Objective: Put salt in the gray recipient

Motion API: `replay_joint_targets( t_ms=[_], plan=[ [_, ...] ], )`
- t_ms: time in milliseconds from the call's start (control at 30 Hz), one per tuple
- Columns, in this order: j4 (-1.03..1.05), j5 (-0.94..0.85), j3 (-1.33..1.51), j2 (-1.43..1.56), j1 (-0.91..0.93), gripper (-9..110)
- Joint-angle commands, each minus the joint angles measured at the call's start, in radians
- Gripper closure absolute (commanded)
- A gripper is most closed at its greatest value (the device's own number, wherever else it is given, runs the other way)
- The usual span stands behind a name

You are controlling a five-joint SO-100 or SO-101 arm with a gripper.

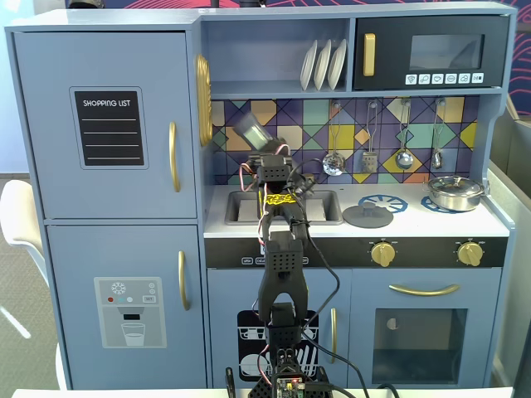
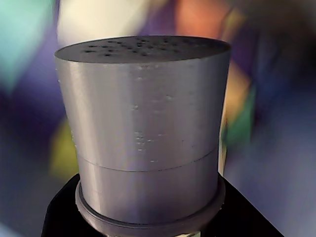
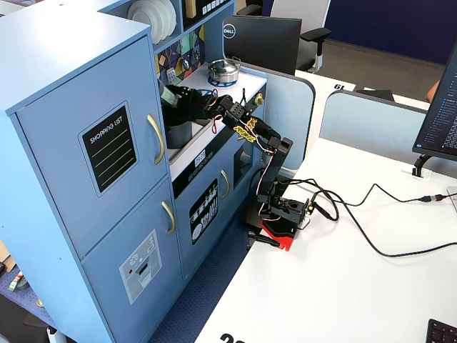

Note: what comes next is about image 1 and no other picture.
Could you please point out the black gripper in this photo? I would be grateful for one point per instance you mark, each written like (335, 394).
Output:
(270, 146)

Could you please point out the gray salt shaker with label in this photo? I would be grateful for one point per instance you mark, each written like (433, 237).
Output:
(251, 130)

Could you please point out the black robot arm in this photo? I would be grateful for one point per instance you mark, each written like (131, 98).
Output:
(282, 265)

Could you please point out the steel skimmer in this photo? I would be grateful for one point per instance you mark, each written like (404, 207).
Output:
(333, 165)

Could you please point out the gray toy sink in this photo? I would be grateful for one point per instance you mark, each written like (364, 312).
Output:
(327, 209)

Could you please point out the gold toy phone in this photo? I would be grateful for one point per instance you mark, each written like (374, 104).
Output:
(203, 99)

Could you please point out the blue toy kitchen body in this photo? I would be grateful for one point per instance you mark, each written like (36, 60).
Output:
(274, 62)

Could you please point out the white plate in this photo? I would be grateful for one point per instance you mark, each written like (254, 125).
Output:
(322, 65)
(337, 64)
(308, 66)

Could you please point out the steel slotted spatula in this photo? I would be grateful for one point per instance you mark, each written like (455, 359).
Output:
(368, 162)

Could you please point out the gray pot lid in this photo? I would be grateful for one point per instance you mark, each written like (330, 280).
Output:
(367, 216)

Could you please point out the steel ladle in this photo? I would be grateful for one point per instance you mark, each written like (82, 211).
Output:
(404, 160)

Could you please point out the black device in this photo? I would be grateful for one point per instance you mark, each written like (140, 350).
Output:
(251, 3)

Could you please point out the gold stove knob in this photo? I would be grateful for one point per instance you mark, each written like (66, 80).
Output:
(470, 253)
(383, 253)

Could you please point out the black microwave door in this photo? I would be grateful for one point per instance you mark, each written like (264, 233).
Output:
(390, 49)

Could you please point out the dishwasher door with dish print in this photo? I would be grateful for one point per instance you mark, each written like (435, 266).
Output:
(224, 298)

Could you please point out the hanging metal whisk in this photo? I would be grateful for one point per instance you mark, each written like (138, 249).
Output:
(436, 159)

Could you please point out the steel pot lid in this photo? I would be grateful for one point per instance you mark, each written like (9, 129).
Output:
(455, 184)

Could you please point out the steel pot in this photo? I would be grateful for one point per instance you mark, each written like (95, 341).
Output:
(454, 201)

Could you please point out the oven door with window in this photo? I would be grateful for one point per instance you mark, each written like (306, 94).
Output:
(365, 331)

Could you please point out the fridge door with shopping list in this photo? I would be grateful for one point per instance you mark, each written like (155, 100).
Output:
(50, 166)

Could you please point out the freezer door with water dispenser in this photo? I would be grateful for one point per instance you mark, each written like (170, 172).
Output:
(74, 257)

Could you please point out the green control board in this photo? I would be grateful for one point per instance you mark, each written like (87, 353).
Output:
(289, 384)

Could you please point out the black clamp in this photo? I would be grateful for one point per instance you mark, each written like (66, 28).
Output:
(230, 381)

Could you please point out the dark round object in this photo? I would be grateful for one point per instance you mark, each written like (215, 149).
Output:
(85, 3)

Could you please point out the gray office partition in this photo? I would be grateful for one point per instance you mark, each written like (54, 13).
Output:
(514, 248)

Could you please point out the white chair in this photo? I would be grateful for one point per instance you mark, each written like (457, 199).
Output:
(16, 215)

